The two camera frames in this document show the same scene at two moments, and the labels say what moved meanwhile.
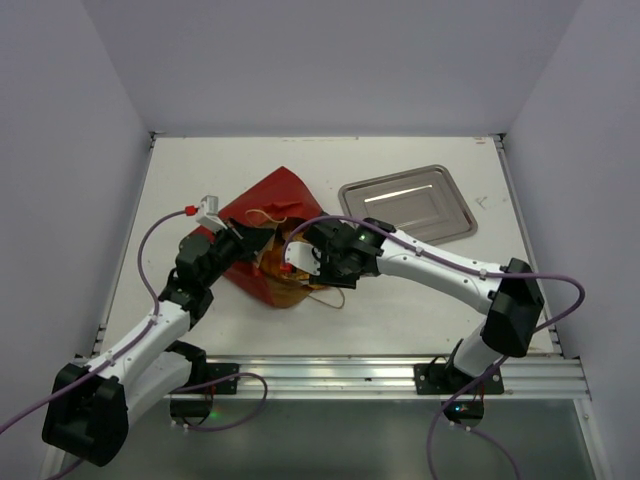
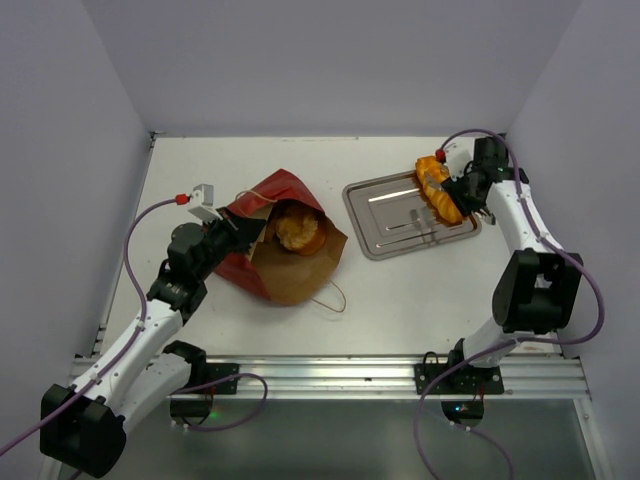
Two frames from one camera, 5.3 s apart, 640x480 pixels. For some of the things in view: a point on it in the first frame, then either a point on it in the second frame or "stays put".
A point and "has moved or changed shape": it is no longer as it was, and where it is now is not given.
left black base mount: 192,404 stays put
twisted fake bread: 271,258 → 442,204
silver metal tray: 423,203 stays put
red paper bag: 281,196 has moved or changed shape
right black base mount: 443,377 stays put
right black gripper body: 326,257 → 461,189
